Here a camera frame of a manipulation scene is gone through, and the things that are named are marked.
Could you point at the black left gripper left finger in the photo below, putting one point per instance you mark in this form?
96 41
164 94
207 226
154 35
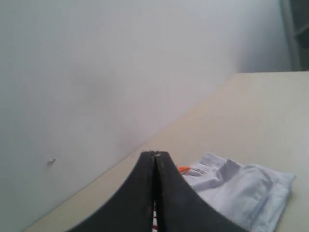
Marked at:
131 208

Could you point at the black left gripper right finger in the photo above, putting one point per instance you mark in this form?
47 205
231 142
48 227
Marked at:
179 208

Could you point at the white wall hook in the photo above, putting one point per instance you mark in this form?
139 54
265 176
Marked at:
51 162

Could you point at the white t-shirt red lettering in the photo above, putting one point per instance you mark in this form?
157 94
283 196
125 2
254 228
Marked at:
252 196

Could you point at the orange clothing tag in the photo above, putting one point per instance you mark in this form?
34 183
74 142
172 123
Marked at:
184 169

